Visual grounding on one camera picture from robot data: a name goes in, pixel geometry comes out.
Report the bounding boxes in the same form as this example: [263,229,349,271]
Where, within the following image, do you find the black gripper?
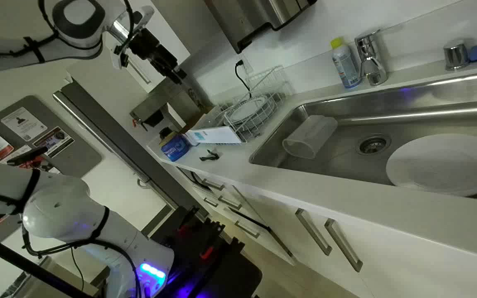
[127,26,192,85]

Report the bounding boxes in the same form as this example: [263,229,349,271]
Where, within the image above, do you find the black tongs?
[198,147,222,163]

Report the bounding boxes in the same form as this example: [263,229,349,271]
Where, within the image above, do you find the brown cardboard box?
[129,80,195,133]

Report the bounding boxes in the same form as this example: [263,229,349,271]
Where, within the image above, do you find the long white cardboard box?
[183,123,243,148]

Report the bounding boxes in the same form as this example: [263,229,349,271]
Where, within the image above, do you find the blue Maxwell House coffee tub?
[159,133,193,163]

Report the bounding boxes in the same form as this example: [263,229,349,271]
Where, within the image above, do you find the stainless paper towel dispenser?
[203,0,318,54]

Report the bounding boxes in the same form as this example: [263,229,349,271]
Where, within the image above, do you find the grey notice board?
[0,94,106,178]

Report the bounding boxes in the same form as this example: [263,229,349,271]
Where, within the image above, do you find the dark printed poster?
[31,125,74,160]

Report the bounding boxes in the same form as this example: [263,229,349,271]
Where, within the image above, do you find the white triangle sign sheet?
[0,105,49,143]

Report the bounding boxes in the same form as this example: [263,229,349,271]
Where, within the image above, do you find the clear bottle with yellow cap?
[328,36,364,90]

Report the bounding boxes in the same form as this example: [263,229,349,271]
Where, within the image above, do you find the stainless steel sink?
[248,69,477,201]

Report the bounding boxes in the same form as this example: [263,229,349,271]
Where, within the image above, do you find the chrome faucet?
[352,31,389,87]

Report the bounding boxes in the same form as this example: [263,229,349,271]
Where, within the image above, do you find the chrome sink fitting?
[442,37,472,72]

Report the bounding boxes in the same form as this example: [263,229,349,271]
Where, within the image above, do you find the black power cable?
[231,57,255,100]

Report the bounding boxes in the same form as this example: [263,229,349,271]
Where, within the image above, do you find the wire dish drainer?
[222,64,296,143]

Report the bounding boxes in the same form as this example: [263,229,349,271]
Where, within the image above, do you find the silver cabinet door handle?
[323,216,364,272]
[293,206,332,256]

